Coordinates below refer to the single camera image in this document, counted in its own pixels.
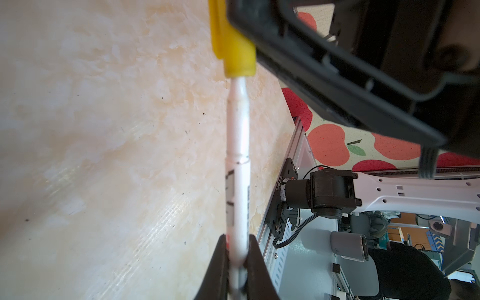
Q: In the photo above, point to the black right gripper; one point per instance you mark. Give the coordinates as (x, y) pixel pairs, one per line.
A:
(452, 112)

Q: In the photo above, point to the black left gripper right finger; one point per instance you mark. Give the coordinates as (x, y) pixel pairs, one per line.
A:
(259, 284)

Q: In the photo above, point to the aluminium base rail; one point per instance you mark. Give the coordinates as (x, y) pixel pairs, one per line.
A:
(280, 221)

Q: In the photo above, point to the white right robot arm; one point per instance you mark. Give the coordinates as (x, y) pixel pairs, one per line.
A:
(375, 191)

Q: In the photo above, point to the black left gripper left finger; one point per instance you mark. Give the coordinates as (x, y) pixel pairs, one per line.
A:
(215, 283)

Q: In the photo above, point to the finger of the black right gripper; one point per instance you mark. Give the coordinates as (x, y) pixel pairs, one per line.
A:
(408, 70)

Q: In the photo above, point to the grey office chair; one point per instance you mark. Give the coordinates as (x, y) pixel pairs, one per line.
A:
(362, 277)

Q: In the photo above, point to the person in black shirt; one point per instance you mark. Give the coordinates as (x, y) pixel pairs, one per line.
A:
(405, 273)

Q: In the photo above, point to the yellow pen cap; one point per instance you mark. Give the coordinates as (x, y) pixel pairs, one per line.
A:
(237, 53)

